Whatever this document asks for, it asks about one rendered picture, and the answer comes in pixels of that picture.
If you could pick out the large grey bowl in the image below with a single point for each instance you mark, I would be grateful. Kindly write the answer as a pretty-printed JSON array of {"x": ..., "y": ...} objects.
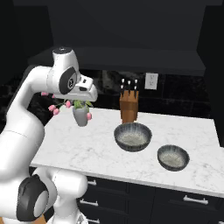
[{"x": 132, "y": 138}]

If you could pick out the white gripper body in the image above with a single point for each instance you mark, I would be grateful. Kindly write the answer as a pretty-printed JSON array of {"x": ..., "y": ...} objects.
[{"x": 84, "y": 95}]

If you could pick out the grey vase with pink tulips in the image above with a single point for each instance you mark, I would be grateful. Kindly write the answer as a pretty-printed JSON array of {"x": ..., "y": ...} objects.
[{"x": 81, "y": 116}]

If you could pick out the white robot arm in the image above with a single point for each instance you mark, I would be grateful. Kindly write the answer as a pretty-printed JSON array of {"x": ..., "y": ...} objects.
[{"x": 20, "y": 137}]

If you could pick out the white wall outlet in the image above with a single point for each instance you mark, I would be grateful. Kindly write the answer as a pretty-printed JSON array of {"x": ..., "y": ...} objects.
[{"x": 151, "y": 81}]

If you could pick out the small grey bowl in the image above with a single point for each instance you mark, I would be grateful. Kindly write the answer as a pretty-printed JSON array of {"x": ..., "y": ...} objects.
[{"x": 173, "y": 159}]

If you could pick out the dark cabinet door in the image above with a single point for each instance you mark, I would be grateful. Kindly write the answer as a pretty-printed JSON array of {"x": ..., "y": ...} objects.
[{"x": 141, "y": 204}]

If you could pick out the dark drawer front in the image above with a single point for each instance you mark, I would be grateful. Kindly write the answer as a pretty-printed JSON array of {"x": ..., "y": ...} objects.
[
  {"x": 175, "y": 198},
  {"x": 113, "y": 204},
  {"x": 113, "y": 220},
  {"x": 110, "y": 185}
]

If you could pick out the wooden knife block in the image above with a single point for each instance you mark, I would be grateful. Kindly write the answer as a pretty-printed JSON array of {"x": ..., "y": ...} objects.
[{"x": 129, "y": 108}]

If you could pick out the dark open wall cabinet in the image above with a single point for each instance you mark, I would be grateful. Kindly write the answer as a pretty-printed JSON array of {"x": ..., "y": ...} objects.
[{"x": 125, "y": 58}]

